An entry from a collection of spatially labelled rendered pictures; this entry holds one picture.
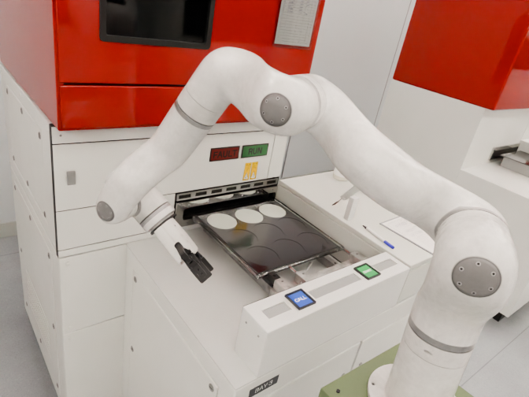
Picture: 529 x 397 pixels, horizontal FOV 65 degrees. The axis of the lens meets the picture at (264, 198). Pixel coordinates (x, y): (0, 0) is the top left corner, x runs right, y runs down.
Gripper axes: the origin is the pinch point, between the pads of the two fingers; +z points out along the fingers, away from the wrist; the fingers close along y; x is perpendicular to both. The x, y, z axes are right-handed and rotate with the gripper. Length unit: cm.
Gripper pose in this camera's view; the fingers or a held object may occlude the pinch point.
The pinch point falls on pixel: (205, 272)
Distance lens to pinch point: 100.9
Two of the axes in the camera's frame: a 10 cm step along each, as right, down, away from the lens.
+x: 7.6, -6.5, 0.8
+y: 0.8, -0.3, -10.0
